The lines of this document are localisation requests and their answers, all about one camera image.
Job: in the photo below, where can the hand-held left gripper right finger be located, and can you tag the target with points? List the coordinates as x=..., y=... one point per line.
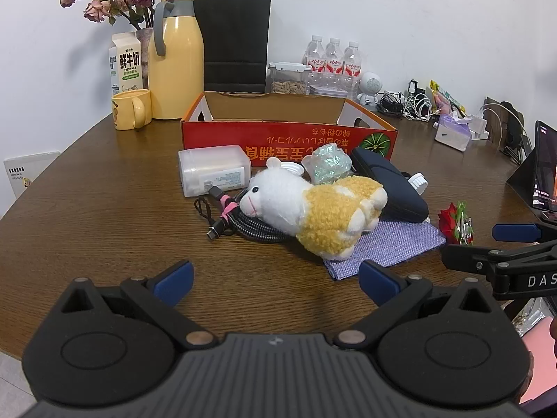
x=378, y=283

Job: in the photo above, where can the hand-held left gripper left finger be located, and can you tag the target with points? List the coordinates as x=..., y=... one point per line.
x=174, y=283

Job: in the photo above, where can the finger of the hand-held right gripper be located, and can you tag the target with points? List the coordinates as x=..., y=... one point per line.
x=515, y=231
x=468, y=257

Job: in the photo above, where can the red rose ornament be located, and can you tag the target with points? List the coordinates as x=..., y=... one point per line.
x=452, y=220

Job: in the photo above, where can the purple woven pouch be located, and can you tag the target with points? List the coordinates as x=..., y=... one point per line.
x=391, y=239

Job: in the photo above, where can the white bottle cap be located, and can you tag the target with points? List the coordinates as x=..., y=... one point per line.
x=292, y=168
x=419, y=183

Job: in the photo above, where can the dark zip case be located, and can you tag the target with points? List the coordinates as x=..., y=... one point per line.
x=391, y=191

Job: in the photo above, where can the white yellow plush sheep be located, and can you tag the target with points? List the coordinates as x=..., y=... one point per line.
x=322, y=204

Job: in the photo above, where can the clear plastic box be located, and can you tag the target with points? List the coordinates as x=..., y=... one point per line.
x=209, y=167

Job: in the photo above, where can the iridescent plastic bag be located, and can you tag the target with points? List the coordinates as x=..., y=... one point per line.
x=328, y=163

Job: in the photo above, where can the red cardboard box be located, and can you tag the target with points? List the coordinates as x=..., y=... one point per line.
x=261, y=135

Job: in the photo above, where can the black tablet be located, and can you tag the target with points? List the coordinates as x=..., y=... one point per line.
x=544, y=170

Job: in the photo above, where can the person's pinkish clothing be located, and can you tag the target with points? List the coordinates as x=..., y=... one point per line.
x=541, y=357

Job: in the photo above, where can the white charger block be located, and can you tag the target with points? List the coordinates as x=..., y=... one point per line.
x=478, y=128

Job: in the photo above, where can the brown wooden stand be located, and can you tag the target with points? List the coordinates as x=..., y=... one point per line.
x=500, y=115

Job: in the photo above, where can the purple tissue pack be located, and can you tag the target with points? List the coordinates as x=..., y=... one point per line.
x=452, y=133

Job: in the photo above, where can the colourful snack packet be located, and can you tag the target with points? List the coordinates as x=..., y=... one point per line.
x=446, y=98

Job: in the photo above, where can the black charger adapter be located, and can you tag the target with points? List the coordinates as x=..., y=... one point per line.
x=413, y=86

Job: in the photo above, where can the yellow mug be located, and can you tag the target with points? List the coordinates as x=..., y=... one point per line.
x=128, y=109

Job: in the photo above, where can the white printed board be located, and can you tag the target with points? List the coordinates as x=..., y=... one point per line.
x=30, y=172

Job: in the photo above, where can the white robot speaker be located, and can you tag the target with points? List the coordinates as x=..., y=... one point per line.
x=370, y=87

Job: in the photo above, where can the white tin box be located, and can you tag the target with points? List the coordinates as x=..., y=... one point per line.
x=328, y=90

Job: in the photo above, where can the yellow thermos jug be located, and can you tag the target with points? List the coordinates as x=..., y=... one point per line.
x=176, y=65

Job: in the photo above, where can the clear water bottle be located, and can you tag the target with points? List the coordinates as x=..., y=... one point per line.
x=314, y=59
x=334, y=61
x=353, y=65

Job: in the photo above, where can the clear seed container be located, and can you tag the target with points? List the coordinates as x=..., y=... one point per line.
x=287, y=78

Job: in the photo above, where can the white milk carton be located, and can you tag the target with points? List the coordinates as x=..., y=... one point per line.
x=125, y=63

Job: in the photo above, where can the pink vase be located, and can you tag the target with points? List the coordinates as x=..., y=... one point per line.
x=143, y=56

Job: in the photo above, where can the black paper bag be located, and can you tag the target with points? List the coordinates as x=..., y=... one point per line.
x=235, y=43

